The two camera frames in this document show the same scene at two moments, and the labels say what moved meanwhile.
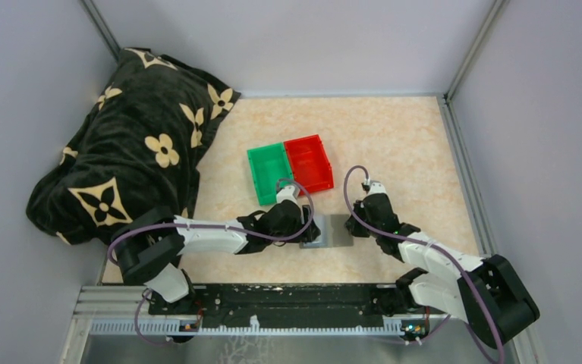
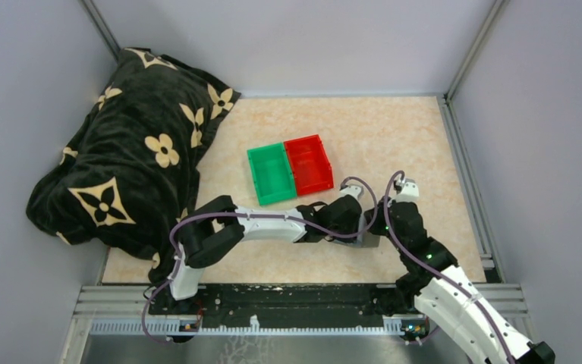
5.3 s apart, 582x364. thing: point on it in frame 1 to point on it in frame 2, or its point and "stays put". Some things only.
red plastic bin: x=309 y=162 stays put
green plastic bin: x=268 y=164 stays put
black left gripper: x=309 y=235 to x=354 y=227
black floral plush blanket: x=136 y=151 stays put
